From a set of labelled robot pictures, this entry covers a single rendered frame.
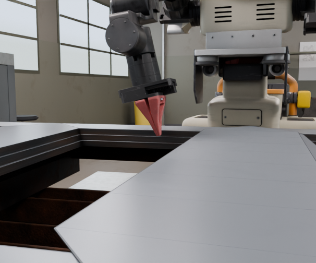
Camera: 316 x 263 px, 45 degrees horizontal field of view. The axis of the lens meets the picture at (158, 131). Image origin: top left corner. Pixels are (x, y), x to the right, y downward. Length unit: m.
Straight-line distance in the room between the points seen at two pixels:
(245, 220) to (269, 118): 0.95
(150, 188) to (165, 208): 0.06
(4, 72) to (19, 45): 4.07
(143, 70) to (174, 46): 7.75
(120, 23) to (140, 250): 0.49
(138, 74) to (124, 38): 0.09
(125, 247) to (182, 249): 0.03
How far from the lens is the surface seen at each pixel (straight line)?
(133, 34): 0.65
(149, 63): 0.71
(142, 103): 0.70
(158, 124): 0.71
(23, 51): 5.51
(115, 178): 1.08
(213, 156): 0.48
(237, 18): 1.22
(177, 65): 8.39
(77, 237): 0.23
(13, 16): 5.44
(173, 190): 0.32
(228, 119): 1.21
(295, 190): 0.34
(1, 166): 0.58
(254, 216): 0.27
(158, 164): 0.43
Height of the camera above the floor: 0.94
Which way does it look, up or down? 7 degrees down
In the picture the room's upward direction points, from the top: straight up
